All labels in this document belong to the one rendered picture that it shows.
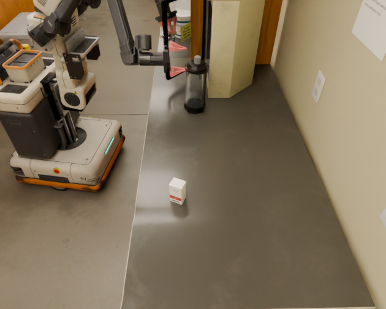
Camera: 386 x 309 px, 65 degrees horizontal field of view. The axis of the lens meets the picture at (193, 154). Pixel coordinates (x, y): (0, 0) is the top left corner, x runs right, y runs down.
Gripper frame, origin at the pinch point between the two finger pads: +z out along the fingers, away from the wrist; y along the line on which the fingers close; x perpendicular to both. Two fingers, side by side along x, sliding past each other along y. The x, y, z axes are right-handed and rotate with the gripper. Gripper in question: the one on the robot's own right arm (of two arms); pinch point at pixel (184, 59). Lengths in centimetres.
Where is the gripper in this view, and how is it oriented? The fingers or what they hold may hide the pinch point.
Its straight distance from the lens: 139.8
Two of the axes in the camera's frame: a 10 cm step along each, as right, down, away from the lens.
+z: 10.0, 0.0, 0.2
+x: -0.1, -6.9, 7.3
